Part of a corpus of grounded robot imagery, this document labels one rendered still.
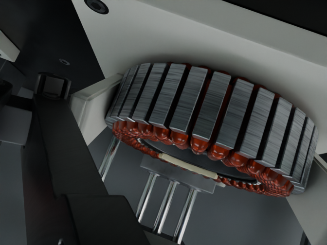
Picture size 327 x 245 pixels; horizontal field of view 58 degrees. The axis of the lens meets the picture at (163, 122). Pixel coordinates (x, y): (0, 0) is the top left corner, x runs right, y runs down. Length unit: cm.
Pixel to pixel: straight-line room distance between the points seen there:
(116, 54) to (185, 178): 16
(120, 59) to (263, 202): 33
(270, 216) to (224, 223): 7
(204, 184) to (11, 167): 28
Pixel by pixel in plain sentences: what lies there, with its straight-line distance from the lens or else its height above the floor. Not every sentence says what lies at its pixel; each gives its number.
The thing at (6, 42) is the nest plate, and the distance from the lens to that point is 27.
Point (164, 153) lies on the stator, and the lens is 19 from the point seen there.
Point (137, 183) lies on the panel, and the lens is 42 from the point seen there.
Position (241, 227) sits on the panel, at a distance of 44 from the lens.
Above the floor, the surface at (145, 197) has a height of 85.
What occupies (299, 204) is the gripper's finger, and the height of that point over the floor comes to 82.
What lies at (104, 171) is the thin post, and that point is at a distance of 24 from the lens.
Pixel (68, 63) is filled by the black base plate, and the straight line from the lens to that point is 26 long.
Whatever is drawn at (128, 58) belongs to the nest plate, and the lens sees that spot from 16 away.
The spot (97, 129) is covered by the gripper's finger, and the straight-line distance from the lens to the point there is 15.
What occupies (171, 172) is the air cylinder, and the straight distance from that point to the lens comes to 29.
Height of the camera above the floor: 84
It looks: 13 degrees down
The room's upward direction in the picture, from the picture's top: 159 degrees counter-clockwise
